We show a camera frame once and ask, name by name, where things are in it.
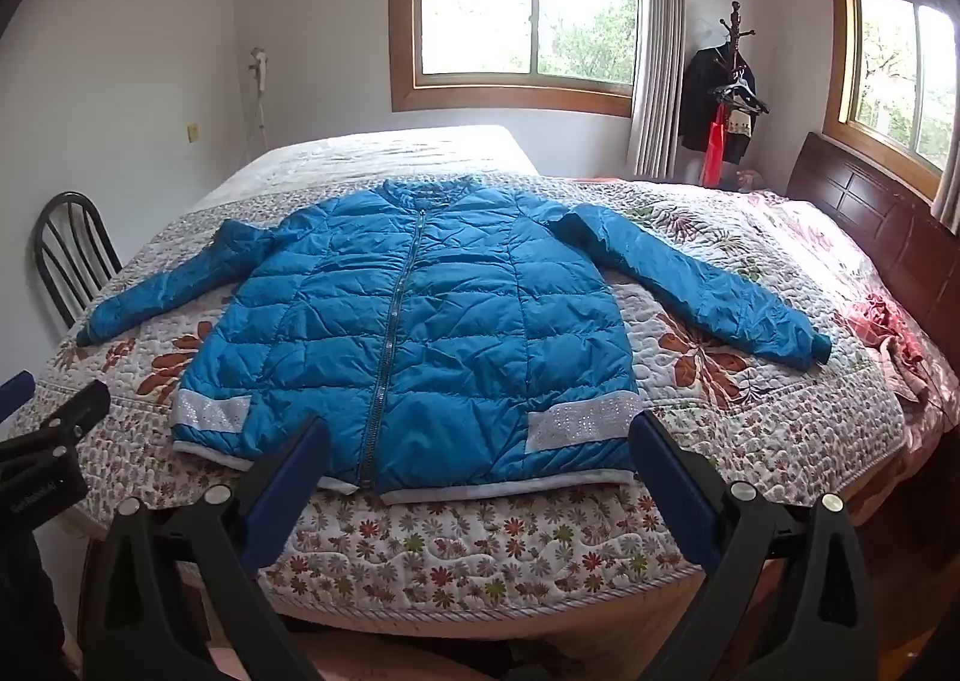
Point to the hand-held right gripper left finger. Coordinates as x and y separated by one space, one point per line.
289 493

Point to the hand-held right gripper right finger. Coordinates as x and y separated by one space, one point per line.
667 478

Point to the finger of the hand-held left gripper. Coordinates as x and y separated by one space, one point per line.
71 415
15 392

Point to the blue puffer jacket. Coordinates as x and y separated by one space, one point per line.
465 321

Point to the bed with floral quilt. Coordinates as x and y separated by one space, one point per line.
465 553

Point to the black metal chair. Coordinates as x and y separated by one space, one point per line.
73 198

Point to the red patterned cloth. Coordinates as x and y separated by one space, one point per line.
892 328

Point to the red hanging cloth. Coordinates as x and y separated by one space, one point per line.
714 156

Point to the dark wooden headboard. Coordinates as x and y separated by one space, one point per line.
862 201

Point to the white quilted bedspread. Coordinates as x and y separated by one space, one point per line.
360 152

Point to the white striped curtain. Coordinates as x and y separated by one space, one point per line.
660 51

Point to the dark wooden coat rack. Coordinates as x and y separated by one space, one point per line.
733 21

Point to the narrow wooden framed window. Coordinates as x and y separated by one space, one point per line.
885 51

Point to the wide wooden framed window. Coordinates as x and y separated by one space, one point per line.
525 13

